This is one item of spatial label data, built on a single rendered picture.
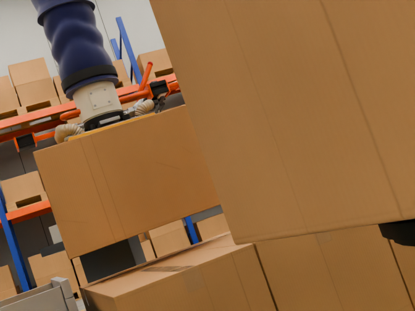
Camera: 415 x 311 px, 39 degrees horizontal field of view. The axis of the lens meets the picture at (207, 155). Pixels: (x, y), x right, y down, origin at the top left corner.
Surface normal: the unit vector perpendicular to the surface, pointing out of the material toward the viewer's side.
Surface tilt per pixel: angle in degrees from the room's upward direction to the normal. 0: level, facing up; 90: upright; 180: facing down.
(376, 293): 90
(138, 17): 90
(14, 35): 90
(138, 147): 90
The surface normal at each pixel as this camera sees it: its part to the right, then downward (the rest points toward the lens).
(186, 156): 0.23, -0.17
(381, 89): -0.88, 0.28
